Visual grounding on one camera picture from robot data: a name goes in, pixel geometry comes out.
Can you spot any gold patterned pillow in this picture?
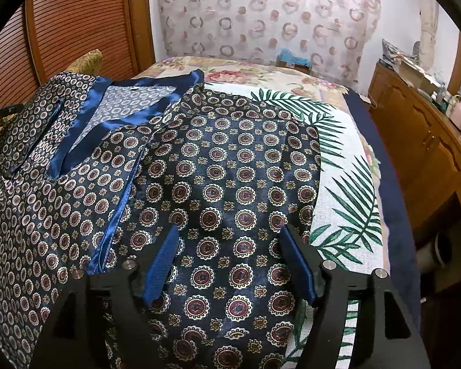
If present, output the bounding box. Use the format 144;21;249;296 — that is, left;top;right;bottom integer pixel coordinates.
67;49;104;74

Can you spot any cardboard box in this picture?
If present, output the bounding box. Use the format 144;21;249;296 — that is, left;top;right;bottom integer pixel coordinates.
400;61;440;91

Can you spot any circle print curtain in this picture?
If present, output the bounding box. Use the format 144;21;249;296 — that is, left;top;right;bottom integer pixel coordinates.
156;0;383;85

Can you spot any pink bottle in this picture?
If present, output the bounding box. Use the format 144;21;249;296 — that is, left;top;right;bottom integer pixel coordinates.
447;95;461;128

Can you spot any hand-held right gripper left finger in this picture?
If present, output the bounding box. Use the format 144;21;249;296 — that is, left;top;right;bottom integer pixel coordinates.
31;225;181;369

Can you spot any blue box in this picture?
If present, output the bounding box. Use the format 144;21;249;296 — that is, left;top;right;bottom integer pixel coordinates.
277;48;312;74

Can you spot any grey cylinder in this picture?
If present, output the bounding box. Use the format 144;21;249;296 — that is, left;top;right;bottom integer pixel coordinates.
417;234;452;273

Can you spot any clutter on cabinet top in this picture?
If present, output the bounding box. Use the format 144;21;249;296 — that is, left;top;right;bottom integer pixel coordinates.
381;38;423;70

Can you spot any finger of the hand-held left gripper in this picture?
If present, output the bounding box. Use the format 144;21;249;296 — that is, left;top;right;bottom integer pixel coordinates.
0;102;26;124

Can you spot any wooden cabinet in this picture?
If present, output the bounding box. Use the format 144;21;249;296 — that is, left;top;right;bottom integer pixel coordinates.
369;63;461;239

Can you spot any navy medallion print pajama shirt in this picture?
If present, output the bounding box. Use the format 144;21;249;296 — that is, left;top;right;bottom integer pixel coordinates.
0;70;323;369

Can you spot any palm leaf print sheet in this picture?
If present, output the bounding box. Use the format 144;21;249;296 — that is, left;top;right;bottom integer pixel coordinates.
203;82;385;369

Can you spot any navy blanket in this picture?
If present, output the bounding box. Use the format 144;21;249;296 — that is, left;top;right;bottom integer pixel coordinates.
344;90;423;331

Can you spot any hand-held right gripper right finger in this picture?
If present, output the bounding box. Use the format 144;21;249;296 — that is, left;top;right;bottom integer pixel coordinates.
280;224;433;369

